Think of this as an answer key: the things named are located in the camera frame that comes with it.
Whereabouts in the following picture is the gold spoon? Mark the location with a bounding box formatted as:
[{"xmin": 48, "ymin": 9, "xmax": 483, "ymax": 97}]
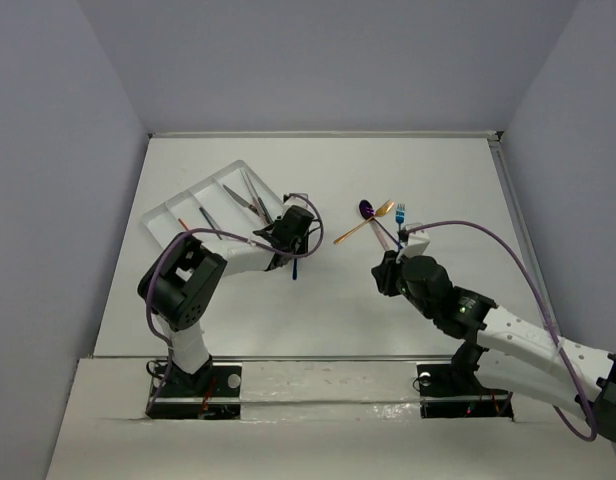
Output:
[{"xmin": 333, "ymin": 200, "xmax": 395, "ymax": 245}]

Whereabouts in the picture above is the white cutlery tray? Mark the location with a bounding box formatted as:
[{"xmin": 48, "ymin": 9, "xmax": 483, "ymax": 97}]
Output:
[{"xmin": 141, "ymin": 160, "xmax": 283, "ymax": 247}]

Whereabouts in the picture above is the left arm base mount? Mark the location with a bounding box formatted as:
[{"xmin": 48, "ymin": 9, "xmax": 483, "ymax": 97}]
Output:
[{"xmin": 146, "ymin": 360, "xmax": 242, "ymax": 420}]

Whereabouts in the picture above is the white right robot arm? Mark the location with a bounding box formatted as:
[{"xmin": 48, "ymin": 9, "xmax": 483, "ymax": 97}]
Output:
[{"xmin": 371, "ymin": 251, "xmax": 616, "ymax": 443}]

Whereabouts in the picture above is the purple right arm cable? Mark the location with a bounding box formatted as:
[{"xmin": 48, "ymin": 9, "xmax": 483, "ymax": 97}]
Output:
[{"xmin": 407, "ymin": 220, "xmax": 599, "ymax": 444}]

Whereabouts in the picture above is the orange chopstick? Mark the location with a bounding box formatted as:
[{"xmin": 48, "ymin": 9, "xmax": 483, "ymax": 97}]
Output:
[{"xmin": 177, "ymin": 218, "xmax": 190, "ymax": 231}]

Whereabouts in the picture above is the purple spoon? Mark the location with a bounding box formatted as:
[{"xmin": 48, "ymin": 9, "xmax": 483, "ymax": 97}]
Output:
[{"xmin": 358, "ymin": 199, "xmax": 401, "ymax": 250}]

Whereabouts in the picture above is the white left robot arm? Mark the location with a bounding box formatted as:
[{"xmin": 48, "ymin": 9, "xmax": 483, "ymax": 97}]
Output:
[{"xmin": 137, "ymin": 205, "xmax": 316, "ymax": 395}]

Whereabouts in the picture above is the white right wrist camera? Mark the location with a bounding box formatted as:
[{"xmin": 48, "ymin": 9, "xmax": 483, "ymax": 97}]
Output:
[{"xmin": 396, "ymin": 222, "xmax": 430, "ymax": 263}]

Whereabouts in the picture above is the dark handled knife in tray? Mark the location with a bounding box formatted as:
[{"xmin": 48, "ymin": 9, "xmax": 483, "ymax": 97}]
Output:
[{"xmin": 222, "ymin": 184, "xmax": 272, "ymax": 225}]

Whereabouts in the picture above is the dark grey chopstick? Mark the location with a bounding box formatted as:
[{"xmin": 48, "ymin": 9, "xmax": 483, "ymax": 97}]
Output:
[{"xmin": 199, "ymin": 206, "xmax": 222, "ymax": 240}]

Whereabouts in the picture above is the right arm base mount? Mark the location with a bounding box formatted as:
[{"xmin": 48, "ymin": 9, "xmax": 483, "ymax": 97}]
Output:
[{"xmin": 412, "ymin": 363, "xmax": 514, "ymax": 420}]

